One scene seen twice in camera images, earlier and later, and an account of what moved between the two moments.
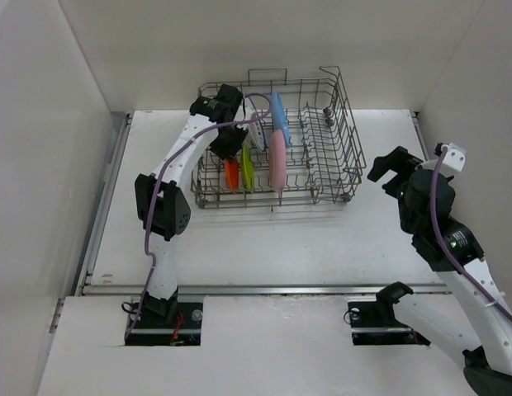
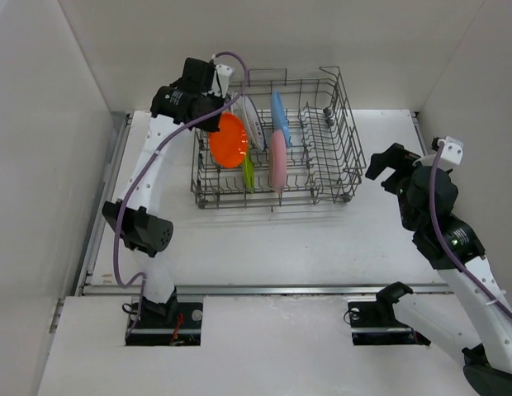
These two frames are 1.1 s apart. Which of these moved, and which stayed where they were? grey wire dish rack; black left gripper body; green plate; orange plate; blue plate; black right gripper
Moved: orange plate; black left gripper body
Stayed: black right gripper; blue plate; grey wire dish rack; green plate
